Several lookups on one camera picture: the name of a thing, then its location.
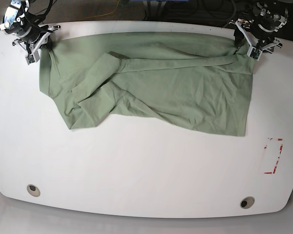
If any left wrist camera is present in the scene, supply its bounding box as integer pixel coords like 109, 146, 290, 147
247, 46, 263, 61

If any red tape marking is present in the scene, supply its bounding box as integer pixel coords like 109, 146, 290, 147
261, 138, 284, 175

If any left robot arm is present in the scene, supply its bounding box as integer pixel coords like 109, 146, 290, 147
231, 0, 289, 60

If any right table grommet hole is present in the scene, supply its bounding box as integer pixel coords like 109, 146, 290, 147
240, 196, 255, 209

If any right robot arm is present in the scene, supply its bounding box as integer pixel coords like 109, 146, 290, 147
0, 0, 61, 63

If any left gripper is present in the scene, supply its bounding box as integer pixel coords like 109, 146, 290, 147
230, 19, 283, 54

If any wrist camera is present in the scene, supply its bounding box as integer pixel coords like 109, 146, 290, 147
247, 46, 263, 61
25, 52, 40, 65

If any green t-shirt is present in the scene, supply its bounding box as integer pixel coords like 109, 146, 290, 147
39, 32, 254, 137

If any left table grommet hole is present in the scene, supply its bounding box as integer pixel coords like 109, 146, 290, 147
27, 184, 41, 197

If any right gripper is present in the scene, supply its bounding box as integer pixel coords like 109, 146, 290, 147
12, 24, 61, 55

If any yellow cable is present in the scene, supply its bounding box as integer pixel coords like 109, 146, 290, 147
79, 0, 120, 22

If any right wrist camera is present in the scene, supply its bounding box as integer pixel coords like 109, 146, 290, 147
25, 52, 40, 65

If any table grommet hole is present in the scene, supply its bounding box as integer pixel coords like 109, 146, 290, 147
240, 196, 255, 209
27, 184, 41, 197

